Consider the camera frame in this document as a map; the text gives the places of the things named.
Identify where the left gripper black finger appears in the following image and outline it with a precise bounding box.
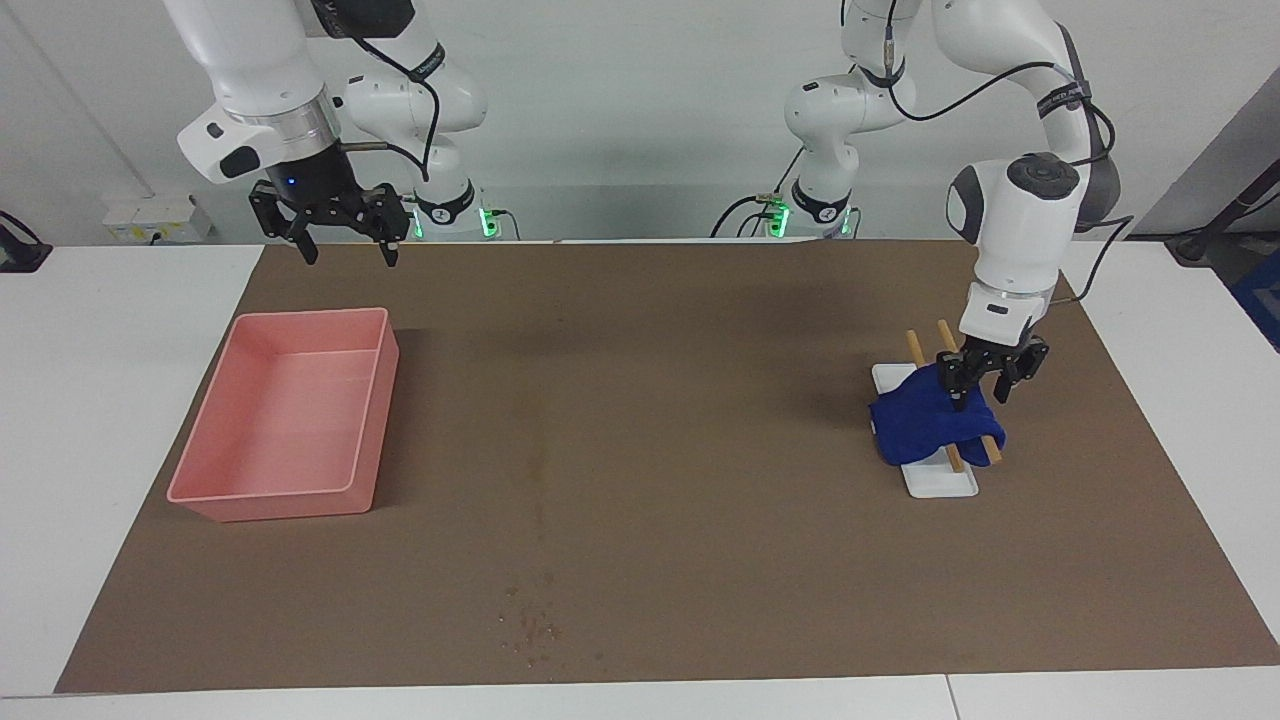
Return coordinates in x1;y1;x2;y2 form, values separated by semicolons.
937;352;975;414
991;345;1050;407

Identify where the white wall socket box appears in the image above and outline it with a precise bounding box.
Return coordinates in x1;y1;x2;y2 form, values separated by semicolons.
102;196;214;245

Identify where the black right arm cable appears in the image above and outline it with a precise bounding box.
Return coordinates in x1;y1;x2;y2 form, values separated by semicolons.
310;0;443;184

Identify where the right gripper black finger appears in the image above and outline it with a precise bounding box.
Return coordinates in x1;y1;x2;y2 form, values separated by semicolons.
249;182;320;267
364;184;412;267

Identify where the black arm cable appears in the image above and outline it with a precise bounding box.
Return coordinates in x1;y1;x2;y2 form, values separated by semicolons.
884;0;1137;301
310;0;443;184

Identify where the blue towel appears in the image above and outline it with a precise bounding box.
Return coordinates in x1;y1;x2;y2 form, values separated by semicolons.
868;362;1007;469

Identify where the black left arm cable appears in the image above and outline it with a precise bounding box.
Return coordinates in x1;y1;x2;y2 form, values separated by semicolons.
884;0;1137;301

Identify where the brown table mat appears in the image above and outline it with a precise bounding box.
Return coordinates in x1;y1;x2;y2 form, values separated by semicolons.
55;240;1280;695

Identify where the pink plastic bin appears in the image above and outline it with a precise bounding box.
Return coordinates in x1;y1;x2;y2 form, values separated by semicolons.
166;307;401;524

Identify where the black stand leg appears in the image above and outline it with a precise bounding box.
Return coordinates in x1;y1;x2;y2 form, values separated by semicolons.
1165;158;1280;267

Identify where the white rack with wooden rods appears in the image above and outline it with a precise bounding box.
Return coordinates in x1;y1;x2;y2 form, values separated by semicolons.
870;320;1004;499

